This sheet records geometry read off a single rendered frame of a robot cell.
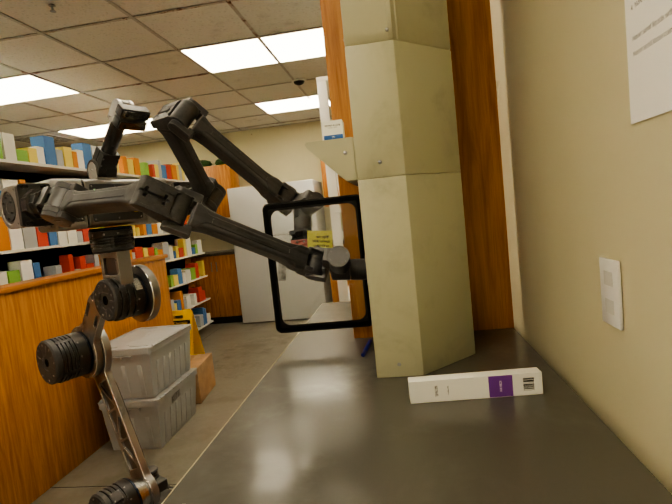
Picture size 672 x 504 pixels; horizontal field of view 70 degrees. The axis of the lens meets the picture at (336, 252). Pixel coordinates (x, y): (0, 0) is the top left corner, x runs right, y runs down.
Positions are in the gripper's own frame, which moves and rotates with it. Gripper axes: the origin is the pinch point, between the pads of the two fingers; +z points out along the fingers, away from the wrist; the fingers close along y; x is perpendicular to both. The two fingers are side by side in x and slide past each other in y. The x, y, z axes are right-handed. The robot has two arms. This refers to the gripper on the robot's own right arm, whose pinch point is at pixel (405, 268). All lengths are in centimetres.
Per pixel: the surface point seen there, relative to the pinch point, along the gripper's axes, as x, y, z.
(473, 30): -67, 18, 21
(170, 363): 79, 172, -143
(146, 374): 79, 149, -148
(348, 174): -23.6, -16.0, -14.0
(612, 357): 12, -42, 33
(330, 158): -27.4, -15.9, -18.2
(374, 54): -50, -17, -8
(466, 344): 19.1, -4.7, 14.9
